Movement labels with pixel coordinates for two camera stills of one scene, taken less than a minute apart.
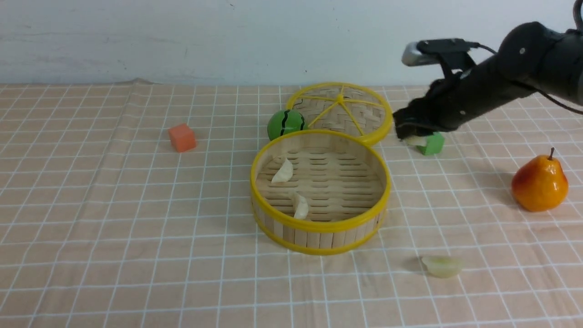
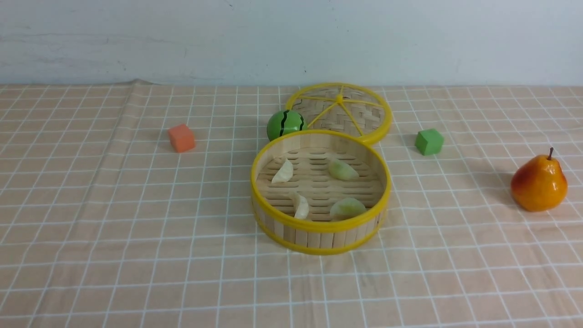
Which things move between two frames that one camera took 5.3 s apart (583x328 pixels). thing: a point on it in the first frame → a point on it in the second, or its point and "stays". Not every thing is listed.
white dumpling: x=284 y=173 stays
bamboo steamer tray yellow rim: x=345 y=178 stays
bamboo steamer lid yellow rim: x=348 y=108 stays
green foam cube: x=435 y=144 stays
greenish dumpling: x=442 y=266 → x=345 y=208
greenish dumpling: x=417 y=140 → x=342 y=170
